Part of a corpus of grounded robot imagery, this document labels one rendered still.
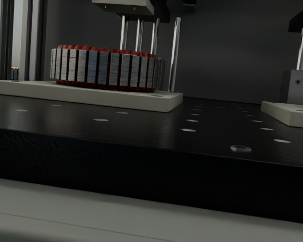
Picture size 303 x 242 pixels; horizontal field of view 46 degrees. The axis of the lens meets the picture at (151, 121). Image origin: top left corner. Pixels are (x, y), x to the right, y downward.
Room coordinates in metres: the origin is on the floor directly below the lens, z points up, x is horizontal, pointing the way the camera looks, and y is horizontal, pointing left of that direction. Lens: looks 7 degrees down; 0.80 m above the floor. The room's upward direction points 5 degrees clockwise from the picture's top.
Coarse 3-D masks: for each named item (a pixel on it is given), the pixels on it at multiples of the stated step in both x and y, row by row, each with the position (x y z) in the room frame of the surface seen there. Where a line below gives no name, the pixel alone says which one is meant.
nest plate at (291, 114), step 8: (264, 104) 0.39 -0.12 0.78; (272, 104) 0.35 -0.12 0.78; (280, 104) 0.37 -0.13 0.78; (288, 104) 0.39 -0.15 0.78; (264, 112) 0.39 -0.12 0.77; (272, 112) 0.34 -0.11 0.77; (280, 112) 0.30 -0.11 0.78; (288, 112) 0.27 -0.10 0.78; (296, 112) 0.27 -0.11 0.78; (280, 120) 0.30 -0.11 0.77; (288, 120) 0.27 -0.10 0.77; (296, 120) 0.27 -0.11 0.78
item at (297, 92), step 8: (288, 72) 0.47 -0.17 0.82; (296, 72) 0.45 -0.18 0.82; (288, 80) 0.46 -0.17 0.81; (296, 80) 0.45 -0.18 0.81; (288, 88) 0.46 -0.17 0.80; (296, 88) 0.45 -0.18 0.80; (280, 96) 0.50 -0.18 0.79; (288, 96) 0.45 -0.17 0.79; (296, 96) 0.45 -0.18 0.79; (296, 104) 0.45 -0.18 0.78
